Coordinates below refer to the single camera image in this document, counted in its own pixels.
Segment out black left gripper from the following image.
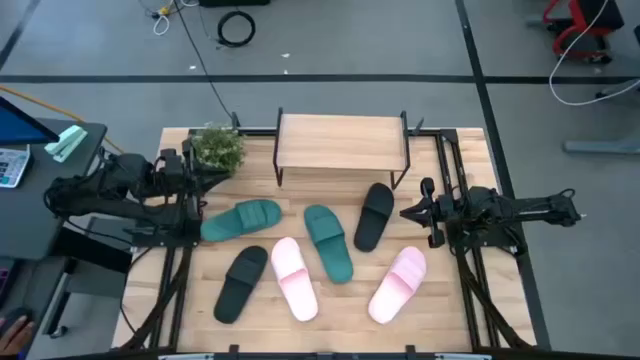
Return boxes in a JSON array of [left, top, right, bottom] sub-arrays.
[[158, 138, 234, 201]]

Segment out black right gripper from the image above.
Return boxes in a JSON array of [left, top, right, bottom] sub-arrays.
[[399, 177, 471, 250]]

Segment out black rubber slide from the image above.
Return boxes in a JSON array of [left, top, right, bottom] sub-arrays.
[[353, 182, 396, 253], [213, 244, 270, 325]]

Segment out green rubber slide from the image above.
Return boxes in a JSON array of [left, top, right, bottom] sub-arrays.
[[303, 203, 355, 285], [200, 198, 284, 244]]

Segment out pink rubber slide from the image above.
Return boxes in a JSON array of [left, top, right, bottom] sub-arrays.
[[270, 236, 320, 323], [367, 245, 428, 325]]

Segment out wooden shelf with black frame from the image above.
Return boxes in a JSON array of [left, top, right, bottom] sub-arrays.
[[272, 107, 425, 190]]

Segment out green potted plant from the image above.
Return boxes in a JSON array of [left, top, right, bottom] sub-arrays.
[[191, 122, 247, 176]]

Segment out black desk leg base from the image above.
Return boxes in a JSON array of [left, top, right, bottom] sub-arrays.
[[42, 227, 134, 339]]

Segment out mint green stapler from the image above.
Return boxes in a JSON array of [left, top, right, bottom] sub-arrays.
[[43, 124, 89, 164]]

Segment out white light bar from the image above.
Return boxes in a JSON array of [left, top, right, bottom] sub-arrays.
[[433, 352, 494, 360]]

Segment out black floor box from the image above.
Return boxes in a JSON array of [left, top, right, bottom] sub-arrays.
[[198, 0, 271, 8]]

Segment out black office desk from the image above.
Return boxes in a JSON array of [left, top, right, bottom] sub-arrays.
[[0, 118, 109, 261]]

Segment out grey table leg base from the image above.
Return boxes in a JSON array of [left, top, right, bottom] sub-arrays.
[[562, 77, 640, 155]]

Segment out computer monitor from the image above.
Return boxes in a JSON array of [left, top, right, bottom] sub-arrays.
[[0, 95, 60, 147]]

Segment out white desk calculator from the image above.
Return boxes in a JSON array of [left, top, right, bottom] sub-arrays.
[[0, 144, 32, 190]]

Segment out red and black cart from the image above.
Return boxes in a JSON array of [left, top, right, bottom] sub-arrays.
[[525, 0, 626, 65]]

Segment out black computer mouse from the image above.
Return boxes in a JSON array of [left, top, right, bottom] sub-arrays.
[[2, 306, 35, 331]]

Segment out person's hand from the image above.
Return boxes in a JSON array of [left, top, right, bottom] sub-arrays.
[[0, 315, 36, 357]]

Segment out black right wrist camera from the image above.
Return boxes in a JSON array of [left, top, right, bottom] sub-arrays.
[[438, 195, 464, 222]]

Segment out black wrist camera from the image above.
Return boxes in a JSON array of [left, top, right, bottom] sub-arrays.
[[159, 147, 185, 174], [438, 195, 464, 222]]

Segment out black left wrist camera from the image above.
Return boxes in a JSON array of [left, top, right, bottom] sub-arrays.
[[159, 147, 185, 174]]

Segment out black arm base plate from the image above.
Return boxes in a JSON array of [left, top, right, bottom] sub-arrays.
[[444, 219, 522, 251], [130, 224, 204, 249]]

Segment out black aluminium table frame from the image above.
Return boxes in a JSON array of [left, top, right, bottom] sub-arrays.
[[119, 127, 536, 351]]

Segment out black floor cable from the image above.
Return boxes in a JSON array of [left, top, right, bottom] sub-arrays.
[[172, 0, 237, 124]]

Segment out coiled black cable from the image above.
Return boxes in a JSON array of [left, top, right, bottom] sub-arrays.
[[216, 9, 257, 50]]

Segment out short white looped cable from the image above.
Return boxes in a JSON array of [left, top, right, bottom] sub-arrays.
[[152, 0, 201, 37]]

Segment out yellow floor cable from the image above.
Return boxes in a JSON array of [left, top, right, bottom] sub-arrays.
[[0, 84, 126, 154]]

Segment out long white floor cable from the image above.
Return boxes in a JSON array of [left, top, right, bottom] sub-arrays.
[[548, 0, 640, 107]]

